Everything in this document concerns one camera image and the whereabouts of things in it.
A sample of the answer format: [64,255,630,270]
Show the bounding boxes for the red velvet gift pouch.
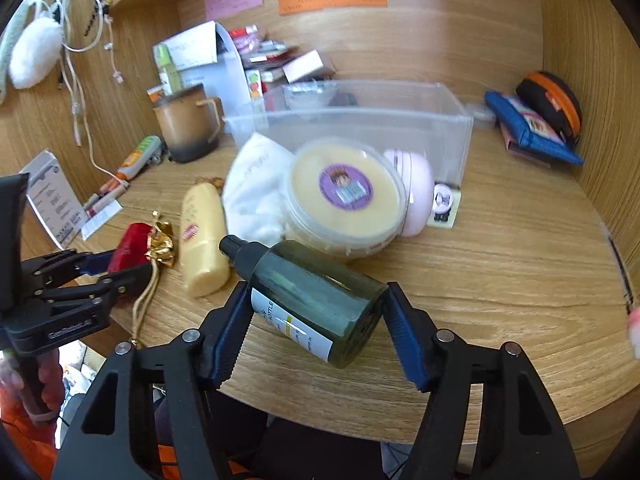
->
[107,211,176,273]

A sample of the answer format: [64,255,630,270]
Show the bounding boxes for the gold sunscreen bottle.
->
[179,182,230,298]

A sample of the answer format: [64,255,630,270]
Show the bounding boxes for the white drawstring pouch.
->
[221,132,294,247]

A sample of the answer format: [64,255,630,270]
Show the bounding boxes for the dark green spray bottle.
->
[219,235,387,368]

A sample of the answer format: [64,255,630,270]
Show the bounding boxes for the round clear tub yellow contents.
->
[282,138,408,260]

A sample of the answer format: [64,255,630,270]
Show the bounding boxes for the pink round case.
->
[384,150,435,237]

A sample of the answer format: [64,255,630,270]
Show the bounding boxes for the person's left hand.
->
[1,349,65,426]

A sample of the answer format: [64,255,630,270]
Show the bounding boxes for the white leaflet card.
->
[21,150,88,249]

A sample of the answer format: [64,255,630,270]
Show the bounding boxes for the white orange glue tube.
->
[116,136,164,181]

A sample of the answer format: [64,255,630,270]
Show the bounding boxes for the brown ceramic mug with lid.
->
[152,84,224,164]

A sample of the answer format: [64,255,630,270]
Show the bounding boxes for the white fluffy plush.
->
[9,16,63,90]

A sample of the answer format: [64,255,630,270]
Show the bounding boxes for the fruit pattern box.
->
[245,70,265,112]

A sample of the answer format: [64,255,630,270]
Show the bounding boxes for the stack of books and packets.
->
[229,25,299,84]

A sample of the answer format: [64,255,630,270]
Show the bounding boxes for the small white cardboard box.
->
[283,50,335,84]

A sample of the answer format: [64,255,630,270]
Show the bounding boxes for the blue patchwork zip pouch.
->
[485,90,584,166]

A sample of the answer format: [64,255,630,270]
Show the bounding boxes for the pink flat wallet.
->
[499,122,552,168]

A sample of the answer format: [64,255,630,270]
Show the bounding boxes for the small white round container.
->
[464,102,497,130]

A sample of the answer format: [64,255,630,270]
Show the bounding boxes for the clear plastic storage bin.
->
[224,80,473,188]

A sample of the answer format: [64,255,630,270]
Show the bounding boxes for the black orange round case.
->
[515,70,582,148]

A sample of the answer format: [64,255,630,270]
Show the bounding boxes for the white hanging cable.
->
[34,0,126,187]

